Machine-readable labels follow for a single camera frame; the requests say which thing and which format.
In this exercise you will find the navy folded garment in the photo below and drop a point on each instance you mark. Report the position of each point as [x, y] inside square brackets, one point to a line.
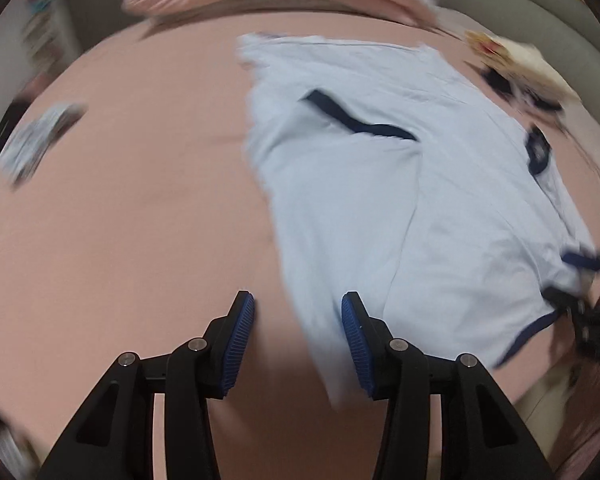
[500, 85]

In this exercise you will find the white shelf rack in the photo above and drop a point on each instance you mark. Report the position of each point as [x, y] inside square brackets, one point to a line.
[42, 30]

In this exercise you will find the grey patterned cloth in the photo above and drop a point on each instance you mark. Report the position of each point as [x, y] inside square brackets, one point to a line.
[35, 140]

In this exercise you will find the light blue shirt navy trim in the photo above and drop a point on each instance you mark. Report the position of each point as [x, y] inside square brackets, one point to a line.
[380, 200]

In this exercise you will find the black bag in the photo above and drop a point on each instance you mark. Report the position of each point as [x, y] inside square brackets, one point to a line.
[10, 122]

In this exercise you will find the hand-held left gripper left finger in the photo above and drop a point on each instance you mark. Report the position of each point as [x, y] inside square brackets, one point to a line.
[240, 345]

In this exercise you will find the cream folded garment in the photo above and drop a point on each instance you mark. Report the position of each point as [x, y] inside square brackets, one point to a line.
[530, 60]

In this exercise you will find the pink bed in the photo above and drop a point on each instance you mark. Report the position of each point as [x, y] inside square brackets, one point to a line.
[130, 260]

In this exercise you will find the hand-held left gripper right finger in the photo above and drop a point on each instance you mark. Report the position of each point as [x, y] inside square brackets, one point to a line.
[355, 345]

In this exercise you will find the grey-green padded headboard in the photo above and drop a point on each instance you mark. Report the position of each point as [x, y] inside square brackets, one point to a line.
[555, 25]

